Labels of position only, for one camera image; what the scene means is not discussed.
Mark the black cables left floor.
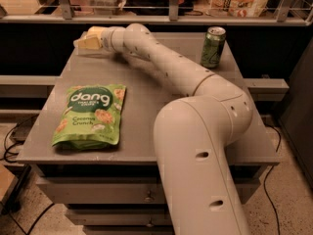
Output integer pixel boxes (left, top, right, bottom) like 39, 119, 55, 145
2, 114, 39, 165

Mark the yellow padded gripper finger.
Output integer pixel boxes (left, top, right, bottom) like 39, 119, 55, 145
73, 34, 104, 51
87, 26, 105, 35

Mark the black cable right floor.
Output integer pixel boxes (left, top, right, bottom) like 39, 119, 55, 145
262, 125, 283, 235

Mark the metal shelf rail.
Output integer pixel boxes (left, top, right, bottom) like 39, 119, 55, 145
0, 0, 313, 26

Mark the black bag on shelf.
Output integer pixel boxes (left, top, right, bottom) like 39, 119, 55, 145
123, 0, 196, 16

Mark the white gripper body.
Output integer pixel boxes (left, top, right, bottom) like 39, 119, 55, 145
99, 27, 114, 52

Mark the green dang chips bag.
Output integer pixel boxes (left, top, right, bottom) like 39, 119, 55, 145
52, 84, 126, 150

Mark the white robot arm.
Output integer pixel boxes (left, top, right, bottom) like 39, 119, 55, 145
74, 23, 253, 235

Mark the green soda can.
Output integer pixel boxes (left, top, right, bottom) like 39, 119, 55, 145
201, 26, 226, 69

